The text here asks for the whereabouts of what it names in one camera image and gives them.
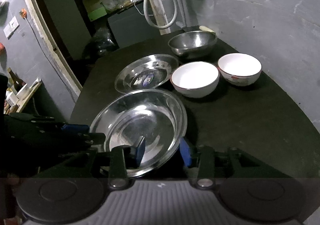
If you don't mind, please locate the large steel plate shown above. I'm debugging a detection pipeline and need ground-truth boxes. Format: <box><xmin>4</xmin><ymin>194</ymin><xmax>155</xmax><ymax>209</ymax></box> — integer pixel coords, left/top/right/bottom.
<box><xmin>90</xmin><ymin>89</ymin><xmax>187</xmax><ymax>177</ymax></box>

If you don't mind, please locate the white ceramic bowl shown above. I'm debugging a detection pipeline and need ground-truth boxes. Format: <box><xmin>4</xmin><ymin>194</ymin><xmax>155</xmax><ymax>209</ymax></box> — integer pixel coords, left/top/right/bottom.
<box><xmin>217</xmin><ymin>53</ymin><xmax>262</xmax><ymax>86</ymax></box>
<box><xmin>170</xmin><ymin>61</ymin><xmax>220</xmax><ymax>98</ymax></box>

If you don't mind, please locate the steel plate with sticker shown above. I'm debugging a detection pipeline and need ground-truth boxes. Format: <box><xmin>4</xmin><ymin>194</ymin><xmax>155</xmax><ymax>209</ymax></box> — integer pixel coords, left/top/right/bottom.
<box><xmin>114</xmin><ymin>54</ymin><xmax>179</xmax><ymax>94</ymax></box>

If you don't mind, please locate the deep steel bowl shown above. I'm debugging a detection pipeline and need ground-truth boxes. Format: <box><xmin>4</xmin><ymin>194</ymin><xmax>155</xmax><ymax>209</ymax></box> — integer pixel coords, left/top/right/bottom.
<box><xmin>168</xmin><ymin>30</ymin><xmax>217</xmax><ymax>59</ymax></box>

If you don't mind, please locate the wooden side shelf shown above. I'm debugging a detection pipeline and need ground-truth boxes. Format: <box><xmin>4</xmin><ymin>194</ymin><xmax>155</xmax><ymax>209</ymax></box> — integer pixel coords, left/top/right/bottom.
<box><xmin>3</xmin><ymin>81</ymin><xmax>43</xmax><ymax>115</ymax></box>

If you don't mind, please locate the brown glass bottle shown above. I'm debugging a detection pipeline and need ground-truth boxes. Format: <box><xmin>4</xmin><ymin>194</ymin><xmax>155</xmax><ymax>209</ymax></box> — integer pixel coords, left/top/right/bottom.
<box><xmin>7</xmin><ymin>68</ymin><xmax>26</xmax><ymax>92</ymax></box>

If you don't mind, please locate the black garbage bag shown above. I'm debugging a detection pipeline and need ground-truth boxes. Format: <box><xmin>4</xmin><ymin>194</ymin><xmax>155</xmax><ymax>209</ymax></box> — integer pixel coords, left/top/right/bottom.
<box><xmin>82</xmin><ymin>27</ymin><xmax>118</xmax><ymax>60</ymax></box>

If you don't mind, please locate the red plastic bag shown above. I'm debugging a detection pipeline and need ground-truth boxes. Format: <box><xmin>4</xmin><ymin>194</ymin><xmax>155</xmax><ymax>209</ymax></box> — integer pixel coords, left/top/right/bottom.
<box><xmin>0</xmin><ymin>43</ymin><xmax>5</xmax><ymax>54</ymax></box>

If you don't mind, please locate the green box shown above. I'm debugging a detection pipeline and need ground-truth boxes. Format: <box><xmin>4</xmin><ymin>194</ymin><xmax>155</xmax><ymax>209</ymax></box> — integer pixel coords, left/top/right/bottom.
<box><xmin>88</xmin><ymin>7</ymin><xmax>107</xmax><ymax>22</ymax></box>

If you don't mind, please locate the dark cabinet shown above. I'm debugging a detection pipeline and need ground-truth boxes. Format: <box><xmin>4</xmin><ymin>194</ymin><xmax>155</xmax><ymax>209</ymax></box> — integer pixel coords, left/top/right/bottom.
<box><xmin>108</xmin><ymin>3</ymin><xmax>161</xmax><ymax>48</ymax></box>

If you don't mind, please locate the cleaver knife steel blade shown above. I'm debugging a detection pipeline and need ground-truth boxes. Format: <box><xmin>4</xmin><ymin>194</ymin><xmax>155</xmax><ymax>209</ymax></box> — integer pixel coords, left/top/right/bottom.
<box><xmin>175</xmin><ymin>21</ymin><xmax>200</xmax><ymax>32</ymax></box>

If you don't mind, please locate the cream rolled cloth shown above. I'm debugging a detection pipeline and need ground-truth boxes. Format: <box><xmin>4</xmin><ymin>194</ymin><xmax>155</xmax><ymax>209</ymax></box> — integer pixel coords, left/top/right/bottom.
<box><xmin>199</xmin><ymin>26</ymin><xmax>216</xmax><ymax>34</ymax></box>

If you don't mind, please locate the white wall switch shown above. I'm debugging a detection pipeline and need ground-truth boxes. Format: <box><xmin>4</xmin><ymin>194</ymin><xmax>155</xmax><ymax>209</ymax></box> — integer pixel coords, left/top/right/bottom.
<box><xmin>3</xmin><ymin>16</ymin><xmax>20</xmax><ymax>39</ymax></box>

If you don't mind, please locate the orange wall plug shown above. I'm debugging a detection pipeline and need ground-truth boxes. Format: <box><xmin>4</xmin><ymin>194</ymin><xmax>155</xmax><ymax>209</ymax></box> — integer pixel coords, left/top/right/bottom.
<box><xmin>20</xmin><ymin>8</ymin><xmax>28</xmax><ymax>19</ymax></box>

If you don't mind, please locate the white hose loop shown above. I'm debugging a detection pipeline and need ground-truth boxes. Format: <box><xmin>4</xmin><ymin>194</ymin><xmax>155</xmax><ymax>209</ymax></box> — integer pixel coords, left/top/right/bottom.
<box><xmin>143</xmin><ymin>0</ymin><xmax>178</xmax><ymax>30</ymax></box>

